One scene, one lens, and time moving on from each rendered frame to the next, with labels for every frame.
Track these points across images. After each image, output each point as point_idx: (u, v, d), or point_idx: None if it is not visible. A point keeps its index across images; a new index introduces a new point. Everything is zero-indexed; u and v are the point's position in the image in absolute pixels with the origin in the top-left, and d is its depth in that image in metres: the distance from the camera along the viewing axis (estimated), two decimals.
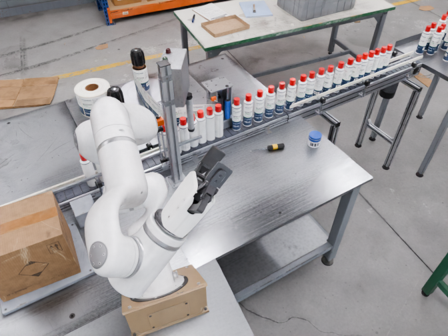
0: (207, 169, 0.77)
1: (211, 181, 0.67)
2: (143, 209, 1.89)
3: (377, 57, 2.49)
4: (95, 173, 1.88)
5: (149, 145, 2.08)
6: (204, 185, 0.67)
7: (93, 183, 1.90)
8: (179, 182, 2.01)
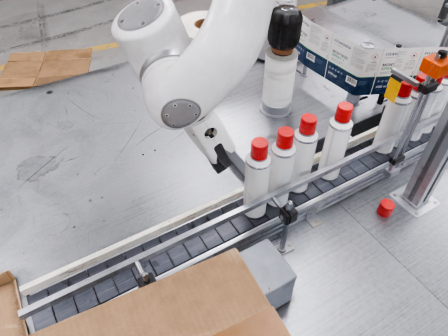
0: None
1: None
2: (377, 271, 0.83)
3: None
4: (268, 189, 0.83)
5: None
6: None
7: (261, 211, 0.85)
8: (421, 205, 0.96)
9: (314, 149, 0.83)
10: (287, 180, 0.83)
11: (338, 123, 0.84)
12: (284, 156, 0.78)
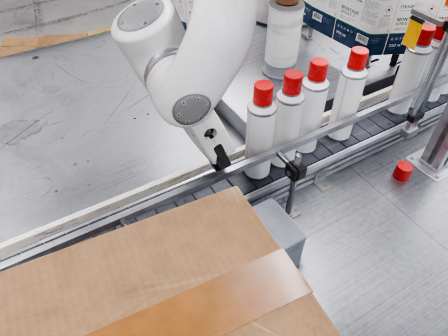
0: None
1: None
2: (395, 237, 0.74)
3: None
4: (273, 145, 0.74)
5: None
6: None
7: (264, 170, 0.76)
8: (442, 169, 0.86)
9: (325, 99, 0.74)
10: (295, 134, 0.74)
11: (351, 71, 0.75)
12: (291, 103, 0.68)
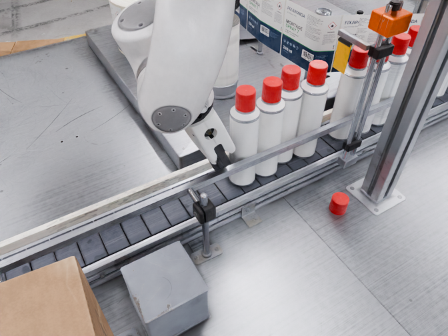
0: None
1: None
2: (321, 281, 0.67)
3: None
4: (257, 151, 0.72)
5: None
6: None
7: (248, 177, 0.74)
8: (383, 201, 0.80)
9: (299, 106, 0.71)
10: (275, 142, 0.71)
11: (309, 85, 0.71)
12: (271, 111, 0.66)
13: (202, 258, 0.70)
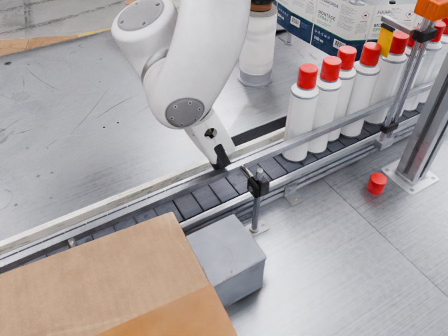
0: None
1: None
2: (365, 254, 0.71)
3: None
4: (311, 128, 0.77)
5: None
6: None
7: (302, 152, 0.79)
8: (418, 181, 0.83)
9: (352, 85, 0.76)
10: (329, 119, 0.76)
11: (361, 66, 0.75)
12: (329, 89, 0.71)
13: (250, 233, 0.74)
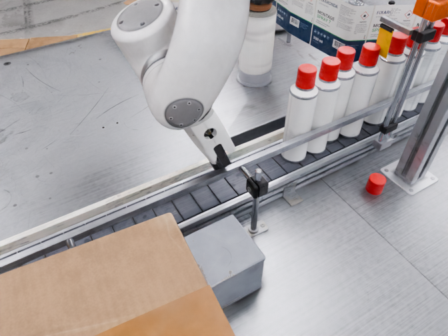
0: None
1: None
2: (363, 254, 0.71)
3: None
4: (311, 128, 0.77)
5: None
6: None
7: (301, 153, 0.79)
8: (417, 181, 0.83)
9: (351, 86, 0.76)
10: (329, 120, 0.76)
11: (361, 66, 0.75)
12: (328, 89, 0.71)
13: (249, 234, 0.74)
